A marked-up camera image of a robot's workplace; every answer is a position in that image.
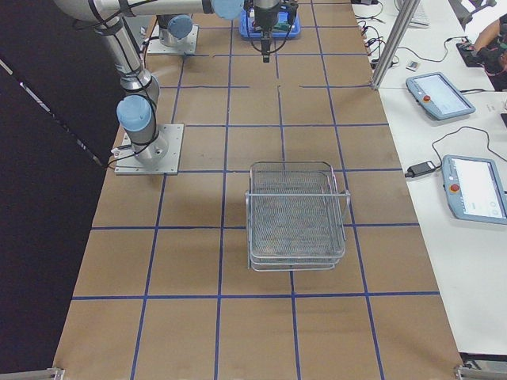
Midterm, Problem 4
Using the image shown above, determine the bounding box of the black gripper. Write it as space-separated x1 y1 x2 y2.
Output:
253 0 280 63

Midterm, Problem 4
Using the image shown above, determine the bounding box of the person forearm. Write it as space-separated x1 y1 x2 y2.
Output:
473 16 506 52

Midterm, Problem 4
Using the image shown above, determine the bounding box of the blue plastic tray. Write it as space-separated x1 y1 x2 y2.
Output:
238 6 302 41

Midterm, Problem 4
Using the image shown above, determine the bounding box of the far teach pendant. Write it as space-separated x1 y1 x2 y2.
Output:
405 72 476 120

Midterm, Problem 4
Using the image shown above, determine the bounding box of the teach pendant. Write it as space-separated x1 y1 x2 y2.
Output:
405 72 476 120
441 154 506 225

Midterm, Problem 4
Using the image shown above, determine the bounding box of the black power adapter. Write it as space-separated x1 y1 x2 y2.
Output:
405 161 439 178

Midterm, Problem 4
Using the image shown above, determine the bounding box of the near teach pendant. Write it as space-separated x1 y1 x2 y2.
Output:
441 154 506 225

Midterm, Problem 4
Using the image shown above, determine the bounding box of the green white switch module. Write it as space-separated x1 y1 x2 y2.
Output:
273 21 293 32

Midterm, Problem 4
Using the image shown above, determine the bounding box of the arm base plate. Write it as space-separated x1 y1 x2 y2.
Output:
147 25 199 55
113 124 184 175

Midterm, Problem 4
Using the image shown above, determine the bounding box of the aluminium frame post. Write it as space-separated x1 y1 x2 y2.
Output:
371 0 420 89

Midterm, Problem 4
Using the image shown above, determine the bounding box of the wire mesh shelf tray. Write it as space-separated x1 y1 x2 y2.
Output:
246 161 350 272

